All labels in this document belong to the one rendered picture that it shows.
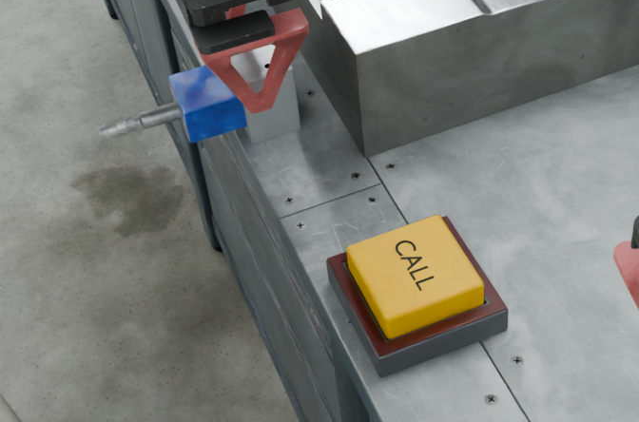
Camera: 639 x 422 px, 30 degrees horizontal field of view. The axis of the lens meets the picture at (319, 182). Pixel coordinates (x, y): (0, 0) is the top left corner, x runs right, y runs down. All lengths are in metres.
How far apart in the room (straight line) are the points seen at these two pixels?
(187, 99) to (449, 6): 0.18
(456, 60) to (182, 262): 1.10
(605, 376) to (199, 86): 0.32
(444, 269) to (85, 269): 1.22
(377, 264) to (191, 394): 1.01
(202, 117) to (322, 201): 0.10
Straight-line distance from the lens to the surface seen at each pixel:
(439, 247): 0.68
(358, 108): 0.76
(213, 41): 0.71
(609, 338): 0.70
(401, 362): 0.67
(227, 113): 0.79
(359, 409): 1.06
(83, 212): 1.93
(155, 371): 1.71
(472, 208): 0.76
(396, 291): 0.67
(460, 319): 0.67
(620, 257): 0.48
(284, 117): 0.80
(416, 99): 0.77
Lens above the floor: 1.36
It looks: 46 degrees down
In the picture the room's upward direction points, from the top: 7 degrees counter-clockwise
